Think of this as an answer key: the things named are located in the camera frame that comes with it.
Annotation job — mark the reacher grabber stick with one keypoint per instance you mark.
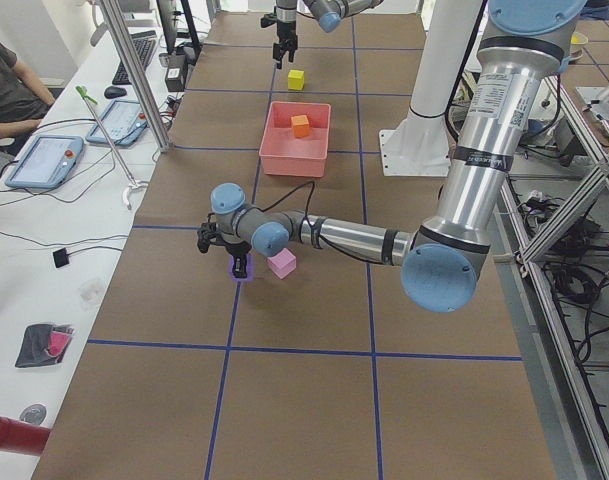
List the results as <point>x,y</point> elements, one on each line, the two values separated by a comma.
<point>133,184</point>

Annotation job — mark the aluminium frame post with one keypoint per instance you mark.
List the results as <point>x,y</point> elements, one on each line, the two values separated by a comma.
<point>115,22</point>

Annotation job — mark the grey pink cloth pouch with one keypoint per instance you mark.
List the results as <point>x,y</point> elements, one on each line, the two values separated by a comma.
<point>44,345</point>

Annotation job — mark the pink foam block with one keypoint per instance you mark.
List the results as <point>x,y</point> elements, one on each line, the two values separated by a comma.
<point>282,264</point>

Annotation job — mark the silver round lid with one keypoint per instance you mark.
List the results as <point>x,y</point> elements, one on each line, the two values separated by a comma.
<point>34,414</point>

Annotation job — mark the pink plastic bin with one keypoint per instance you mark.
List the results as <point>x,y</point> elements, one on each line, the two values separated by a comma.
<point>295,139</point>

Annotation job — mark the yellow foam block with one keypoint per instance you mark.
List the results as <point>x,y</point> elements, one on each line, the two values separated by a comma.
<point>296,80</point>

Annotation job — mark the teach pendant tablet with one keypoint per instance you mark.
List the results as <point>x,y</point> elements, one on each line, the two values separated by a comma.
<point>124,120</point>
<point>47,162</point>

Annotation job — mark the black computer mouse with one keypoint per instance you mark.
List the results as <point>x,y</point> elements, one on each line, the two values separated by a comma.
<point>112,92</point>

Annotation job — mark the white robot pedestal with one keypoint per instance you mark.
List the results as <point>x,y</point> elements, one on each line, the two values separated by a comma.
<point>419,145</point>

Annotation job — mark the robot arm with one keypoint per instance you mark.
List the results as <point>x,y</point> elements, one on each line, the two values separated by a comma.
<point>328,15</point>
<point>523,43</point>

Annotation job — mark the seated person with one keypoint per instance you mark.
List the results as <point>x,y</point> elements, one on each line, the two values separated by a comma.
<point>24,100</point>

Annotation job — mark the black power box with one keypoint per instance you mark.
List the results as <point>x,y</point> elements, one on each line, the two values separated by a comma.
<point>176,73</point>

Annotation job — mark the orange foam block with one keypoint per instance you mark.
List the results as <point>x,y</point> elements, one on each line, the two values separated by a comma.
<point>300,126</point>

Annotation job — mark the red cylinder bottle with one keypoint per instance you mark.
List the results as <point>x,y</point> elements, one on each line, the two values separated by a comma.
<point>22,438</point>

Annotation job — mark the purple foam block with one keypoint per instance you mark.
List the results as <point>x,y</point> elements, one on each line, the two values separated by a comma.
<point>241,269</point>

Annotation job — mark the far teach pendant tablet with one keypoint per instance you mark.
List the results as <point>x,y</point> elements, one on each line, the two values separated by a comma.
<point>124,120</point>

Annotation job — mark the small black square device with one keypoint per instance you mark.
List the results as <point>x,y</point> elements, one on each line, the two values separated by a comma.
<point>61,258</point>

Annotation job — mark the near teach pendant tablet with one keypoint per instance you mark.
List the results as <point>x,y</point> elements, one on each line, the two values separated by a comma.
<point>47,162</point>

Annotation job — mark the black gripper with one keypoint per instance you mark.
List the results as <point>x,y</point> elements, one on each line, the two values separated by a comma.
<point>284,33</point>
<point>235,249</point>

